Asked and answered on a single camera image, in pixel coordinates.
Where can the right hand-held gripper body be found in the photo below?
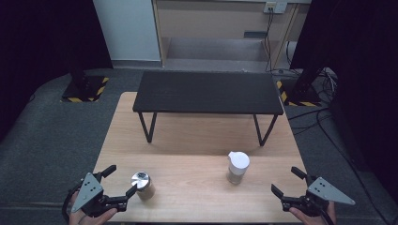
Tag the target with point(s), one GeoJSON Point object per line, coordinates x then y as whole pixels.
{"type": "Point", "coordinates": [325, 192]}

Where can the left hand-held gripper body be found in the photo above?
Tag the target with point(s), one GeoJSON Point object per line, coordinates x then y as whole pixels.
{"type": "Point", "coordinates": [89, 190]}

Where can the silver lid spice jar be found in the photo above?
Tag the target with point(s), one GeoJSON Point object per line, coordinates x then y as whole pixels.
{"type": "Point", "coordinates": [143, 184]}

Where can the white lid spice jar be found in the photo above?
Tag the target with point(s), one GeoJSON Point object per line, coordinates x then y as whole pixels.
{"type": "Point", "coordinates": [238, 167]}

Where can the black shelf with metal legs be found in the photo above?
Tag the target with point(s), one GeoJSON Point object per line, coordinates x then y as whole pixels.
{"type": "Point", "coordinates": [208, 90]}

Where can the person's left hand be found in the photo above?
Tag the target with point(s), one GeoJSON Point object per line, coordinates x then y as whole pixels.
{"type": "Point", "coordinates": [94, 219]}

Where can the person's right hand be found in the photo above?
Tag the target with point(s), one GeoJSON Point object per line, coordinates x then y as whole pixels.
{"type": "Point", "coordinates": [308, 219]}

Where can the black stand with striped base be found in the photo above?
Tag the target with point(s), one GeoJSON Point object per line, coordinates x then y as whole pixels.
{"type": "Point", "coordinates": [302, 90]}
{"type": "Point", "coordinates": [84, 89]}

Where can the black curtain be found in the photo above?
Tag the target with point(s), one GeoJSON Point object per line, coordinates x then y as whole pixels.
{"type": "Point", "coordinates": [37, 47]}
{"type": "Point", "coordinates": [366, 62]}

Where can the white wall panel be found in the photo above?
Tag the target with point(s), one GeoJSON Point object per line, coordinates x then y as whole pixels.
{"type": "Point", "coordinates": [128, 28]}

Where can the white wall socket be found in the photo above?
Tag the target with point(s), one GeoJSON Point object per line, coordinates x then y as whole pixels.
{"type": "Point", "coordinates": [274, 7]}

